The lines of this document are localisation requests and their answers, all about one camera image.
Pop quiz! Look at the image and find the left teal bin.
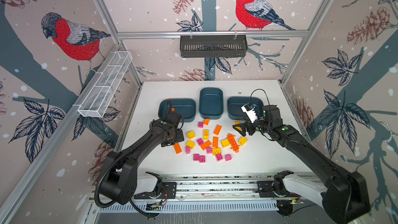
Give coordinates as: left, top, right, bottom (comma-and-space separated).
158, 98, 197, 122

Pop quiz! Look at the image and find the yellow square lego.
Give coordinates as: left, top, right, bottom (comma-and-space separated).
221, 139, 230, 148
186, 140, 195, 149
187, 131, 195, 140
238, 137, 248, 146

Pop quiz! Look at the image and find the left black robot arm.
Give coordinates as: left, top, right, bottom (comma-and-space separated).
94, 99, 184, 208

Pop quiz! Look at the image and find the yellow long lego brick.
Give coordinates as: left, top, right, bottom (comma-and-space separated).
235, 121, 241, 131

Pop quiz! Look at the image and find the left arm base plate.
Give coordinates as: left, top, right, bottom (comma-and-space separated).
134, 182, 177, 200

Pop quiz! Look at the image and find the right teal bin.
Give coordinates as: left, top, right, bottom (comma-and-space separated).
227, 96, 264, 120

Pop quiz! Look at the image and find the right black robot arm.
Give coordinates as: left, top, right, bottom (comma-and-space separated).
233, 103, 371, 224

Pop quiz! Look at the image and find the white wire mesh shelf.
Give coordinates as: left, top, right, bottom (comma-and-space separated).
78, 51, 132, 118

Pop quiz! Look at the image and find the middle teal bin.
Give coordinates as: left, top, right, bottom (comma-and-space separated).
199, 87, 224, 120

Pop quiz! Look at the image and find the orange fence lego piece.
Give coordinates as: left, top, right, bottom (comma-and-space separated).
227, 133, 239, 153

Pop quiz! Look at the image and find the black hanging wall basket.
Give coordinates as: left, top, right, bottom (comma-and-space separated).
180, 35, 248, 58

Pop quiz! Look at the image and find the pink lego bottom left pair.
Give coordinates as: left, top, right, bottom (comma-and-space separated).
199, 156, 206, 163

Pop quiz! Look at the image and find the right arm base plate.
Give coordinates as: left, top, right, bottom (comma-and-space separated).
257, 180, 299, 199

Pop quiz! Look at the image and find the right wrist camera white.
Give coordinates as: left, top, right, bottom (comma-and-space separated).
241, 102, 258, 123

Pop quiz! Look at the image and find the orange long lego diagonal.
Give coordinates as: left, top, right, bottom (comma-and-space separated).
201, 140, 212, 150

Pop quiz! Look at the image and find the teal bin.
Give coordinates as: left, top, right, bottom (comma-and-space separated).
199, 87, 224, 120
227, 96, 264, 120
158, 98, 197, 122

